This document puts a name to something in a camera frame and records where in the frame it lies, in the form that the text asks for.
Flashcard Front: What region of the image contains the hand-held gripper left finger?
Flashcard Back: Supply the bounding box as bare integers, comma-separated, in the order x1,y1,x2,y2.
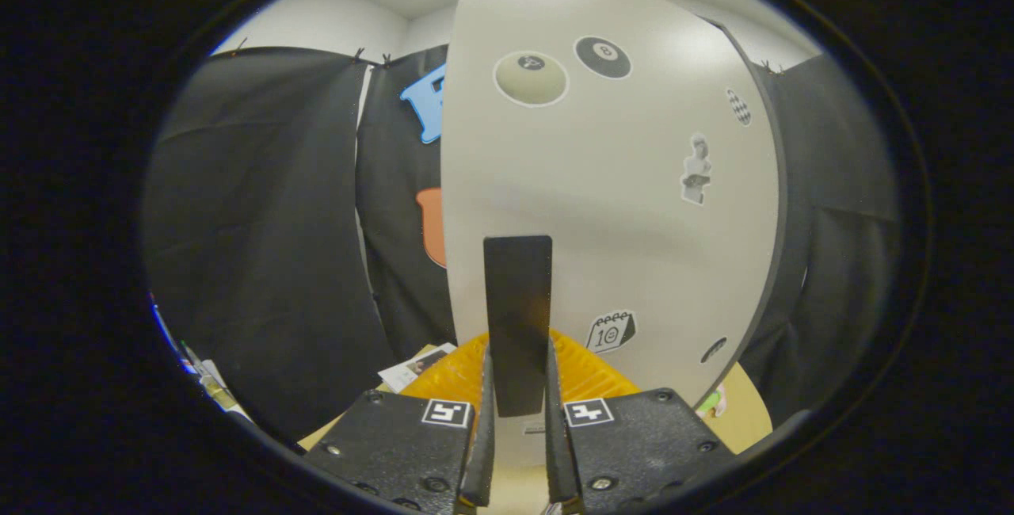
305,333,497,515

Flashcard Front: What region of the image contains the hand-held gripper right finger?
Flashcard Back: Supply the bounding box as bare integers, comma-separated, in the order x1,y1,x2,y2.
544,329,734,515

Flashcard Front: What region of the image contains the white and black book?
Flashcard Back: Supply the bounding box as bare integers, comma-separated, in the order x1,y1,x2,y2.
378,343,458,394

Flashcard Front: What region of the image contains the green and pink plush toy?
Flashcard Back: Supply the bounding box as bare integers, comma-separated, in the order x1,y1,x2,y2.
697,384,728,418

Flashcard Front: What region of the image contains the black backdrop cloth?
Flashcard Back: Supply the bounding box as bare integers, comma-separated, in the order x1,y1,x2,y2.
143,46,904,444

